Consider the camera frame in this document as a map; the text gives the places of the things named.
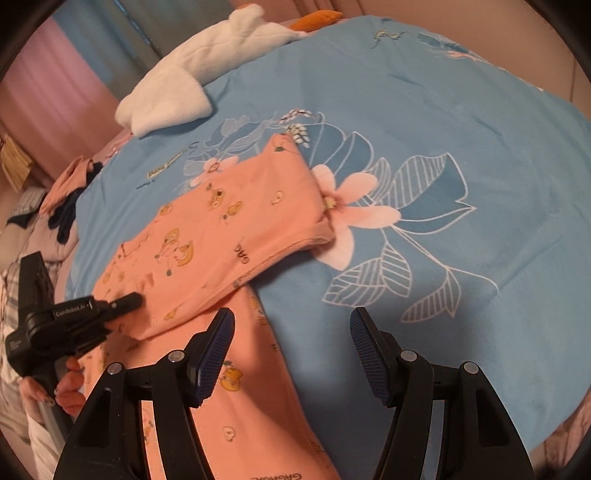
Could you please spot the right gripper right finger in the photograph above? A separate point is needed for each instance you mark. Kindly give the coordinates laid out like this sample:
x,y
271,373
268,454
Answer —
x,y
479,439

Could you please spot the plaid grey quilt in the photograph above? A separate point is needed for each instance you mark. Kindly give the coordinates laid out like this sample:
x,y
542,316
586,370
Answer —
x,y
17,363

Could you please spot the person's left hand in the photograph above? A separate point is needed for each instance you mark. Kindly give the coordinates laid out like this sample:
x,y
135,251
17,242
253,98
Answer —
x,y
67,394

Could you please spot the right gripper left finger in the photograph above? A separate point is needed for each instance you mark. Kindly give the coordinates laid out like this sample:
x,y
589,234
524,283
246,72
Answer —
x,y
107,439

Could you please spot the dark navy folded clothes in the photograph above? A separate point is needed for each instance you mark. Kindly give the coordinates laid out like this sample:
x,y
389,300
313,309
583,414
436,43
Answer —
x,y
62,219

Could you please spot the small pink garment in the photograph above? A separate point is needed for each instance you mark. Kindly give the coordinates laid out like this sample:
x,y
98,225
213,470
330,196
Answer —
x,y
113,147

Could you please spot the pink duck print shirt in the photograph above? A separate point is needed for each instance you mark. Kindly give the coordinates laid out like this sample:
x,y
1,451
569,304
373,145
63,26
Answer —
x,y
198,255

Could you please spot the white plush goose toy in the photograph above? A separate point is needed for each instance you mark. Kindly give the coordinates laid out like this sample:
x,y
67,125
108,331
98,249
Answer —
x,y
172,92

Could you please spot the pink and blue curtains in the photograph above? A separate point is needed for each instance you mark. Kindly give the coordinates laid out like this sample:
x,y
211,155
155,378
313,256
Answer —
x,y
59,96

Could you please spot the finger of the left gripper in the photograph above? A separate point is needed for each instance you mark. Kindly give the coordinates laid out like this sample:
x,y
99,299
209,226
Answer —
x,y
120,306

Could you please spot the blue floral blanket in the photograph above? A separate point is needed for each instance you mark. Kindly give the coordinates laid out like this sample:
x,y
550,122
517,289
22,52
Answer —
x,y
459,198

